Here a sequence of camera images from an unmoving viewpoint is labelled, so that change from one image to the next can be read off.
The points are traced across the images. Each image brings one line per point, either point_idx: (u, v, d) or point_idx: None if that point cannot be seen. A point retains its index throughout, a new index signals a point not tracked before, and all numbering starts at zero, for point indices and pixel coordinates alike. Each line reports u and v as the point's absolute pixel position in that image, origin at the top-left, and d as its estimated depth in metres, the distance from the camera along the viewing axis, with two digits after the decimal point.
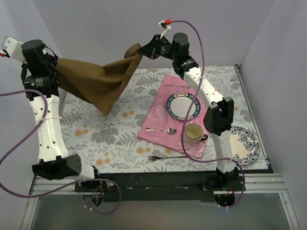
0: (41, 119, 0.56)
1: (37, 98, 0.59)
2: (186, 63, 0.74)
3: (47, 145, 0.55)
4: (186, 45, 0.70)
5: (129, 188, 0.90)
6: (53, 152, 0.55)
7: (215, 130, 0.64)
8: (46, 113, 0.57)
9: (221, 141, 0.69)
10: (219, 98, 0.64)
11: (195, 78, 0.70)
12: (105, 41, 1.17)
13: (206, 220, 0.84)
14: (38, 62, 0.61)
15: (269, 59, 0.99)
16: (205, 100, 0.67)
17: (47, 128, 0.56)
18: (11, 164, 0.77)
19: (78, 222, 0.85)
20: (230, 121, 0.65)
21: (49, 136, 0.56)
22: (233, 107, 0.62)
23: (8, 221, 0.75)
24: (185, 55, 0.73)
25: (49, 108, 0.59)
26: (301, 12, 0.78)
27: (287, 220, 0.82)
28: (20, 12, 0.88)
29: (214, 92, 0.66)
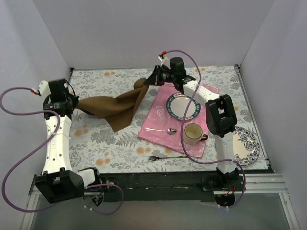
0: (52, 133, 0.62)
1: (52, 118, 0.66)
2: (184, 79, 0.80)
3: (53, 157, 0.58)
4: (181, 64, 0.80)
5: (129, 188, 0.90)
6: (58, 164, 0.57)
7: (218, 132, 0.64)
8: (58, 129, 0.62)
9: (224, 143, 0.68)
10: (216, 97, 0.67)
11: (192, 87, 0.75)
12: (106, 41, 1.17)
13: (206, 220, 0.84)
14: (58, 90, 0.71)
15: (268, 59, 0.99)
16: (202, 102, 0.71)
17: (56, 142, 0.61)
18: (11, 164, 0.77)
19: (78, 222, 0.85)
20: (234, 123, 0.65)
21: (56, 149, 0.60)
22: (231, 106, 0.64)
23: (8, 221, 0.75)
24: (182, 73, 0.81)
25: (61, 125, 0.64)
26: (301, 11, 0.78)
27: (287, 221, 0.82)
28: (21, 12, 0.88)
29: (210, 93, 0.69)
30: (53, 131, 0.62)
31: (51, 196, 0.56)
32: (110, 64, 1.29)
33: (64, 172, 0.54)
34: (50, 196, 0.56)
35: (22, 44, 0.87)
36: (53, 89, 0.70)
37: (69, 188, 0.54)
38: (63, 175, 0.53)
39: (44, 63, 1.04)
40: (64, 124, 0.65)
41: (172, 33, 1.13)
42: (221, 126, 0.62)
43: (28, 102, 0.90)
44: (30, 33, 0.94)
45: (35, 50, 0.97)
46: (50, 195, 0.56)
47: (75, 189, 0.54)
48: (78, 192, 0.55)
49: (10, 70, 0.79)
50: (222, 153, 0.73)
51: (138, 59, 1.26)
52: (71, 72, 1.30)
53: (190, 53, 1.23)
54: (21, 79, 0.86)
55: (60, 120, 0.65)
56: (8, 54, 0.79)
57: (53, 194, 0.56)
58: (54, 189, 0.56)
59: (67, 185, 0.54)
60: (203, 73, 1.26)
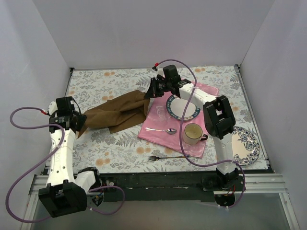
0: (57, 146, 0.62)
1: (57, 131, 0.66)
2: (180, 83, 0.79)
3: (57, 169, 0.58)
4: (174, 69, 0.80)
5: (129, 188, 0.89)
6: (62, 176, 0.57)
7: (218, 133, 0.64)
8: (62, 142, 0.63)
9: (223, 144, 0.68)
10: (213, 98, 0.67)
11: (189, 90, 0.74)
12: (105, 41, 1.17)
13: (206, 220, 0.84)
14: (65, 106, 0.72)
15: (269, 60, 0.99)
16: (199, 104, 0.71)
17: (61, 155, 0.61)
18: (11, 164, 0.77)
19: (78, 222, 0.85)
20: (232, 124, 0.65)
21: (60, 162, 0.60)
22: (229, 107, 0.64)
23: (8, 221, 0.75)
24: (177, 77, 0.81)
25: (65, 138, 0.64)
26: (301, 11, 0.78)
27: (287, 221, 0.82)
28: (21, 12, 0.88)
29: (207, 95, 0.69)
30: (58, 144, 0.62)
31: (54, 208, 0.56)
32: (110, 64, 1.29)
33: (68, 184, 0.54)
34: (53, 209, 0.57)
35: (21, 44, 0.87)
36: (60, 105, 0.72)
37: (73, 201, 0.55)
38: (66, 188, 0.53)
39: (44, 63, 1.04)
40: (69, 137, 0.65)
41: (172, 33, 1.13)
42: (220, 127, 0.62)
43: (28, 102, 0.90)
44: (30, 33, 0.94)
45: (35, 49, 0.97)
46: (53, 208, 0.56)
47: (78, 201, 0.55)
48: (82, 204, 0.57)
49: (9, 70, 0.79)
50: (221, 154, 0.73)
51: (138, 59, 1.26)
52: (71, 72, 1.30)
53: (190, 53, 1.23)
54: (21, 79, 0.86)
55: (65, 132, 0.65)
56: (8, 53, 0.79)
57: (56, 207, 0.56)
58: (57, 202, 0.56)
59: (71, 198, 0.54)
60: (203, 73, 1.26)
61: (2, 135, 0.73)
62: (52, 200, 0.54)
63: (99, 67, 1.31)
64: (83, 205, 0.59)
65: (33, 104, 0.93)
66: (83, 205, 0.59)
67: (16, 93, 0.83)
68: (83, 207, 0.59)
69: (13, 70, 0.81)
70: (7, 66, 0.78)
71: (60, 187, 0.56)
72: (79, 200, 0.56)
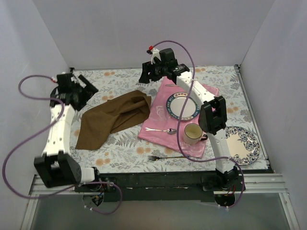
0: (55, 119, 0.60)
1: (57, 106, 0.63)
2: (178, 68, 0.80)
3: (53, 141, 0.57)
4: (171, 52, 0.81)
5: (129, 188, 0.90)
6: (57, 147, 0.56)
7: (210, 130, 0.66)
8: (61, 116, 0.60)
9: (218, 140, 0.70)
10: (211, 97, 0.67)
11: (187, 81, 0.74)
12: (105, 41, 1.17)
13: (206, 220, 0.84)
14: (66, 83, 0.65)
15: (268, 60, 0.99)
16: (197, 100, 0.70)
17: (58, 128, 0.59)
18: (11, 164, 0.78)
19: (78, 222, 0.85)
20: (225, 120, 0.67)
21: (57, 133, 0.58)
22: (225, 106, 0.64)
23: (8, 221, 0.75)
24: (173, 62, 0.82)
25: (64, 113, 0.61)
26: (301, 11, 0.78)
27: (287, 221, 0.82)
28: (21, 12, 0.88)
29: (206, 92, 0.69)
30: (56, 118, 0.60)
31: (48, 178, 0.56)
32: (110, 64, 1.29)
33: (64, 155, 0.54)
34: (47, 178, 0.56)
35: (21, 44, 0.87)
36: (60, 82, 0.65)
37: (68, 172, 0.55)
38: (62, 159, 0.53)
39: (44, 63, 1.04)
40: (68, 112, 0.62)
41: (172, 33, 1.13)
42: (212, 124, 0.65)
43: (28, 102, 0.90)
44: (30, 33, 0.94)
45: (35, 50, 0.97)
46: (47, 177, 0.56)
47: (72, 175, 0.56)
48: (75, 178, 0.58)
49: (8, 70, 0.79)
50: (217, 152, 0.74)
51: (138, 59, 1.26)
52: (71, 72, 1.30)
53: (190, 53, 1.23)
54: (21, 79, 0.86)
55: (64, 108, 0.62)
56: (8, 53, 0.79)
57: (50, 177, 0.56)
58: (53, 173, 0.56)
59: (66, 169, 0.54)
60: (203, 73, 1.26)
61: (3, 136, 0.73)
62: (47, 169, 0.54)
63: (99, 67, 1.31)
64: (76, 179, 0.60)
65: (33, 104, 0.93)
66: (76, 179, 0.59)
67: (16, 93, 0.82)
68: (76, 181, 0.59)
69: (13, 71, 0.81)
70: (7, 66, 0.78)
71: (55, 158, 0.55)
72: (72, 175, 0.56)
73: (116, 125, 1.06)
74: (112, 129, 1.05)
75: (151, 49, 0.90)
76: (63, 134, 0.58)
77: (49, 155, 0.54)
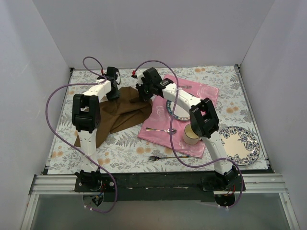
0: (99, 82, 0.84)
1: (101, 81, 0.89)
2: (162, 83, 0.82)
3: (91, 90, 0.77)
4: (153, 70, 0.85)
5: (129, 188, 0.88)
6: (92, 93, 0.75)
7: (204, 133, 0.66)
8: (103, 82, 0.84)
9: (213, 143, 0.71)
10: (198, 101, 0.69)
11: (172, 91, 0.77)
12: (106, 41, 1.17)
13: (206, 220, 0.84)
14: (112, 71, 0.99)
15: (268, 60, 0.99)
16: (185, 107, 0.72)
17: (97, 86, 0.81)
18: (12, 164, 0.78)
19: (78, 222, 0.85)
20: (217, 122, 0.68)
21: (95, 88, 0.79)
22: (213, 107, 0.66)
23: (8, 220, 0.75)
24: (158, 78, 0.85)
25: (106, 83, 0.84)
26: (301, 12, 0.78)
27: (287, 221, 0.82)
28: (22, 14, 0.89)
29: (191, 97, 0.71)
30: (100, 82, 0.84)
31: (76, 112, 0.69)
32: (110, 64, 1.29)
33: (95, 97, 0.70)
34: (75, 113, 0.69)
35: (22, 46, 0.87)
36: (108, 71, 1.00)
37: (94, 109, 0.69)
38: (93, 98, 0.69)
39: (44, 63, 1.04)
40: (108, 83, 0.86)
41: (172, 33, 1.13)
42: (206, 128, 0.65)
43: (28, 102, 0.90)
44: (30, 33, 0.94)
45: (35, 50, 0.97)
46: (76, 110, 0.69)
47: (94, 118, 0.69)
48: (94, 125, 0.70)
49: (8, 71, 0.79)
50: (213, 154, 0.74)
51: (138, 59, 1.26)
52: (71, 72, 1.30)
53: (190, 53, 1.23)
54: (21, 79, 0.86)
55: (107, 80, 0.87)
56: (8, 54, 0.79)
57: (78, 112, 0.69)
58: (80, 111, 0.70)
59: (94, 108, 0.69)
60: (203, 73, 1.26)
61: (2, 137, 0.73)
62: (79, 102, 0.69)
63: (100, 67, 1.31)
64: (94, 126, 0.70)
65: (33, 104, 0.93)
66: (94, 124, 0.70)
67: (16, 93, 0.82)
68: (95, 125, 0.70)
69: (12, 71, 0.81)
70: (7, 67, 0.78)
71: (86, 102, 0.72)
72: (94, 117, 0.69)
73: (115, 125, 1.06)
74: (112, 129, 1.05)
75: (135, 73, 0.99)
76: (99, 89, 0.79)
77: (85, 95, 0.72)
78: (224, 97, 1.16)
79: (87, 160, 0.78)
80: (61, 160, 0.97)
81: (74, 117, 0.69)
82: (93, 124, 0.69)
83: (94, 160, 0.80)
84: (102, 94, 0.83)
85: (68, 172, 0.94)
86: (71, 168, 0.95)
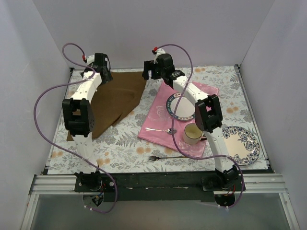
0: (86, 79, 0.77)
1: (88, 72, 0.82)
2: (174, 74, 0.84)
3: (80, 91, 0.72)
4: (169, 59, 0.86)
5: (129, 188, 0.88)
6: (82, 96, 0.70)
7: (206, 128, 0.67)
8: (91, 77, 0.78)
9: (215, 138, 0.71)
10: (205, 97, 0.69)
11: (182, 84, 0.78)
12: (106, 41, 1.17)
13: (206, 220, 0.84)
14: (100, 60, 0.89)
15: (268, 59, 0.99)
16: (192, 100, 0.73)
17: (86, 84, 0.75)
18: (12, 163, 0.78)
19: (78, 222, 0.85)
20: (220, 119, 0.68)
21: (84, 88, 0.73)
22: (218, 104, 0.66)
23: (8, 220, 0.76)
24: (171, 67, 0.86)
25: (94, 76, 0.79)
26: (301, 11, 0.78)
27: (287, 221, 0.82)
28: (22, 14, 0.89)
29: (199, 92, 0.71)
30: (87, 78, 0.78)
31: (69, 120, 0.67)
32: (110, 64, 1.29)
33: (86, 101, 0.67)
34: (67, 120, 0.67)
35: (22, 46, 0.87)
36: (96, 58, 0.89)
37: (86, 114, 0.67)
38: (84, 103, 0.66)
39: (44, 63, 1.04)
40: (96, 77, 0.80)
41: (172, 33, 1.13)
42: (209, 123, 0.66)
43: (29, 102, 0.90)
44: (30, 33, 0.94)
45: (36, 50, 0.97)
46: (68, 117, 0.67)
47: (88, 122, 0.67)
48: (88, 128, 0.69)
49: (8, 71, 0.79)
50: (214, 149, 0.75)
51: (138, 59, 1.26)
52: (71, 72, 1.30)
53: (190, 53, 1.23)
54: (21, 79, 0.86)
55: (95, 74, 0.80)
56: (8, 54, 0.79)
57: (71, 118, 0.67)
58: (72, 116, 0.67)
59: (86, 112, 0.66)
60: (203, 73, 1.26)
61: (2, 136, 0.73)
62: (69, 108, 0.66)
63: None
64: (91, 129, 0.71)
65: (33, 104, 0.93)
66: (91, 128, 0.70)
67: (16, 92, 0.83)
68: (89, 129, 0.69)
69: (13, 71, 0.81)
70: (7, 66, 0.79)
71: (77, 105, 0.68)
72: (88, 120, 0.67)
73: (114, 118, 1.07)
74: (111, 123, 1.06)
75: (156, 50, 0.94)
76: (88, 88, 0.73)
77: (75, 99, 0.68)
78: (224, 97, 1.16)
79: (84, 163, 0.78)
80: (61, 160, 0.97)
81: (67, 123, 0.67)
82: (87, 129, 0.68)
83: (91, 162, 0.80)
84: (92, 91, 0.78)
85: (68, 172, 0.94)
86: (71, 168, 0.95)
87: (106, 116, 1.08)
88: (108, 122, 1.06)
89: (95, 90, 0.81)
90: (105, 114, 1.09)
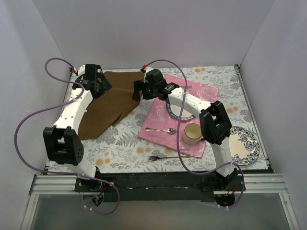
0: (73, 99, 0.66)
1: (77, 88, 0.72)
2: (168, 87, 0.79)
3: (65, 117, 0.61)
4: (159, 74, 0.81)
5: (129, 188, 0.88)
6: (66, 123, 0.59)
7: (216, 139, 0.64)
8: (79, 97, 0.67)
9: (223, 148, 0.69)
10: (207, 105, 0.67)
11: (179, 96, 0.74)
12: (105, 41, 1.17)
13: (206, 220, 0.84)
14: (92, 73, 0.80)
15: (269, 60, 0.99)
16: (194, 111, 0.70)
17: (73, 107, 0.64)
18: (12, 163, 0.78)
19: (78, 222, 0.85)
20: (229, 127, 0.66)
21: (70, 111, 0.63)
22: (224, 111, 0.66)
23: (8, 220, 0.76)
24: (162, 82, 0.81)
25: (82, 96, 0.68)
26: (301, 11, 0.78)
27: (287, 221, 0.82)
28: (22, 14, 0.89)
29: (200, 101, 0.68)
30: (75, 98, 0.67)
31: (52, 151, 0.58)
32: (110, 64, 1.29)
33: (71, 130, 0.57)
34: (50, 151, 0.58)
35: (21, 46, 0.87)
36: (88, 70, 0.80)
37: (71, 146, 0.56)
38: (68, 133, 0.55)
39: (44, 63, 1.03)
40: (85, 96, 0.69)
41: (172, 33, 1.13)
42: (218, 133, 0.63)
43: (28, 102, 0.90)
44: (30, 33, 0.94)
45: (36, 50, 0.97)
46: (51, 148, 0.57)
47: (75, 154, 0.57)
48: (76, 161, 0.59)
49: (8, 71, 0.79)
50: (220, 158, 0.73)
51: (138, 59, 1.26)
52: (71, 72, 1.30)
53: (190, 53, 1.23)
54: (21, 79, 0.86)
55: (84, 92, 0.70)
56: (7, 54, 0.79)
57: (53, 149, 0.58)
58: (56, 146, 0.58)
59: (70, 144, 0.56)
60: (203, 73, 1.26)
61: (2, 136, 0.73)
62: (52, 138, 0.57)
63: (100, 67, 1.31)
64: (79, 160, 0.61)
65: (33, 104, 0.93)
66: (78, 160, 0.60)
67: (16, 92, 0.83)
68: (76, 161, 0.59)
69: (13, 71, 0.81)
70: (7, 66, 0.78)
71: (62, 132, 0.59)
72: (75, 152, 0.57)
73: (114, 118, 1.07)
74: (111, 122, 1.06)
75: (145, 67, 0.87)
76: (75, 113, 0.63)
77: (58, 127, 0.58)
78: (224, 97, 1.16)
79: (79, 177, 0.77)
80: None
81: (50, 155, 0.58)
82: (73, 161, 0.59)
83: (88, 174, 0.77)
84: (81, 113, 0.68)
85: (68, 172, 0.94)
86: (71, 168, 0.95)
87: (106, 116, 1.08)
88: (108, 122, 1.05)
89: (85, 111, 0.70)
90: (106, 115, 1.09)
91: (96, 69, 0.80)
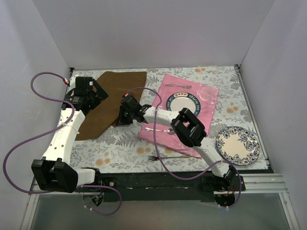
0: (63, 123, 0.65)
1: (68, 109, 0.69)
2: (142, 109, 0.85)
3: (55, 146, 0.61)
4: (132, 99, 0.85)
5: (129, 188, 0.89)
6: (56, 154, 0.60)
7: (194, 143, 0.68)
8: (69, 121, 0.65)
9: (205, 148, 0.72)
10: (177, 114, 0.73)
11: (152, 113, 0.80)
12: (105, 41, 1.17)
13: (206, 220, 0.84)
14: (83, 88, 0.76)
15: (269, 60, 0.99)
16: (167, 123, 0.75)
17: (63, 132, 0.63)
18: (12, 163, 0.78)
19: (78, 222, 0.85)
20: (203, 128, 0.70)
21: (60, 140, 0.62)
22: (193, 115, 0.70)
23: (8, 220, 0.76)
24: (137, 105, 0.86)
25: (73, 119, 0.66)
26: (301, 11, 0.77)
27: (287, 221, 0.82)
28: (21, 14, 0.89)
29: (170, 112, 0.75)
30: (64, 121, 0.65)
31: (43, 182, 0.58)
32: (110, 64, 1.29)
33: (61, 162, 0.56)
34: (41, 183, 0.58)
35: (21, 46, 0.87)
36: (78, 83, 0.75)
37: (62, 179, 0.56)
38: (59, 166, 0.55)
39: (44, 63, 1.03)
40: (76, 118, 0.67)
41: (172, 33, 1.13)
42: (194, 137, 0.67)
43: (28, 102, 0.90)
44: (30, 33, 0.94)
45: (35, 50, 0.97)
46: (42, 180, 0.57)
47: (67, 184, 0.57)
48: (70, 188, 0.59)
49: (7, 71, 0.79)
50: (208, 160, 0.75)
51: (138, 60, 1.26)
52: (71, 72, 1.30)
53: (190, 53, 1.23)
54: (21, 79, 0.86)
55: (74, 113, 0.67)
56: (7, 55, 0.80)
57: (45, 181, 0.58)
58: (48, 177, 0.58)
59: (61, 177, 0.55)
60: (203, 73, 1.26)
61: (2, 135, 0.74)
62: (43, 172, 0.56)
63: (100, 67, 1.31)
64: (72, 189, 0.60)
65: (33, 105, 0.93)
66: (72, 188, 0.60)
67: (17, 92, 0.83)
68: (69, 189, 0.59)
69: (12, 71, 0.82)
70: (7, 67, 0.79)
71: (53, 164, 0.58)
72: (67, 183, 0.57)
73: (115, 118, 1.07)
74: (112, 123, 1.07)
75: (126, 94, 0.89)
76: (64, 142, 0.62)
77: (48, 159, 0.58)
78: (224, 97, 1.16)
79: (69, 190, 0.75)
80: None
81: (42, 186, 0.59)
82: (66, 189, 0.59)
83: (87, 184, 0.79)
84: (73, 136, 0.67)
85: None
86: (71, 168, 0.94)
87: (106, 116, 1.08)
88: (109, 122, 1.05)
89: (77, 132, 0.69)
90: (106, 115, 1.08)
91: (88, 82, 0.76)
